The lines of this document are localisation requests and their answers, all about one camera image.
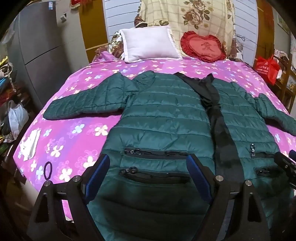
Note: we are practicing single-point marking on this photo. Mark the yellow wooden door panel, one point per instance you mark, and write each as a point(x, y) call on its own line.
point(92, 27)

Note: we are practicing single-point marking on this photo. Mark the brown floral bedding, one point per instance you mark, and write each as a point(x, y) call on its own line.
point(115, 44)

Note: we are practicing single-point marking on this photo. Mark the red gift bag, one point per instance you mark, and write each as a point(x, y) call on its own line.
point(266, 69)

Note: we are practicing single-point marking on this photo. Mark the purple floral bed sheet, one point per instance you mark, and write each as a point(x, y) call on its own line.
point(81, 125)

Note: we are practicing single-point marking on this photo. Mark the red heart-shaped cushion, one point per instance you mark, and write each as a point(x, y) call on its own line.
point(203, 46)

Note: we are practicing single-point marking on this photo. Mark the pile of colourful clutter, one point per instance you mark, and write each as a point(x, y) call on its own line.
point(9, 92)

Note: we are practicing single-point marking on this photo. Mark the cream rose-print quilt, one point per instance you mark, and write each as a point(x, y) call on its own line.
point(175, 14)

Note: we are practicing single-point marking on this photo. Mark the grey refrigerator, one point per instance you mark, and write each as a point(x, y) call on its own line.
point(41, 46)

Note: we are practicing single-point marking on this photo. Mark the brown wooden door frame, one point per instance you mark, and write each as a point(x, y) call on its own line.
point(264, 30)

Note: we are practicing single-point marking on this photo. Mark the wooden chair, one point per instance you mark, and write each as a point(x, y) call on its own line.
point(285, 88)

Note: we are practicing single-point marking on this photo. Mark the dark green puffer jacket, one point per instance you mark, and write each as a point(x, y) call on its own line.
point(161, 115)

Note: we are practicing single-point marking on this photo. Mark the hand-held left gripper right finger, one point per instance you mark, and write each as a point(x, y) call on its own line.
point(198, 178)

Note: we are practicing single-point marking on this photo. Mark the red wall decoration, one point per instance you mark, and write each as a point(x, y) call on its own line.
point(79, 3)

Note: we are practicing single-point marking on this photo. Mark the white plastic bag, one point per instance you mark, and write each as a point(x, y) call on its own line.
point(17, 118)

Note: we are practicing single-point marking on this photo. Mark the white square pillow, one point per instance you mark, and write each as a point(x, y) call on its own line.
point(148, 44)

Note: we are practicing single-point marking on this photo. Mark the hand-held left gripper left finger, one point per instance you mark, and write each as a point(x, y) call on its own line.
point(98, 178)

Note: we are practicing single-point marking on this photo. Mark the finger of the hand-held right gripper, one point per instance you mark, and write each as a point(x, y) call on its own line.
point(286, 165)

